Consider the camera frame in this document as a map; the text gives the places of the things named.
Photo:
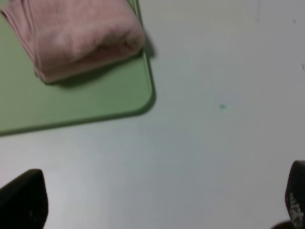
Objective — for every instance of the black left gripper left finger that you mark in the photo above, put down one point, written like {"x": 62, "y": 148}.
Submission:
{"x": 24, "y": 202}

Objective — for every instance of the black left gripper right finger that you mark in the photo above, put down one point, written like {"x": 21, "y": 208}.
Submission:
{"x": 295, "y": 195}

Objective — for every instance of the pink fluffy towel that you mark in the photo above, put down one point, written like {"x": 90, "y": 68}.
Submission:
{"x": 64, "y": 38}

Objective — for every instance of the green plastic tray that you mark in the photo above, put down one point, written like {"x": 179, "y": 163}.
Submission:
{"x": 27, "y": 104}

